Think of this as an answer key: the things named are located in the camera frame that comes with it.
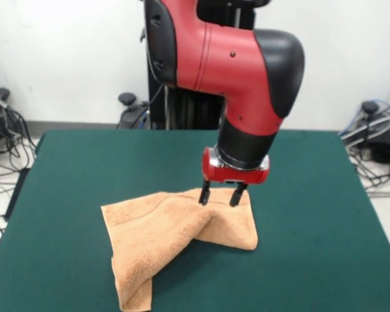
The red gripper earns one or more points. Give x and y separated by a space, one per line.
237 175

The tan terry towel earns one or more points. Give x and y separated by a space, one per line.
169 234

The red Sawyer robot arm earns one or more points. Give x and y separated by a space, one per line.
230 65

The dark green tablecloth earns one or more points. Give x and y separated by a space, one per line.
295 211

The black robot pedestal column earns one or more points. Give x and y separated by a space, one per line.
188 110

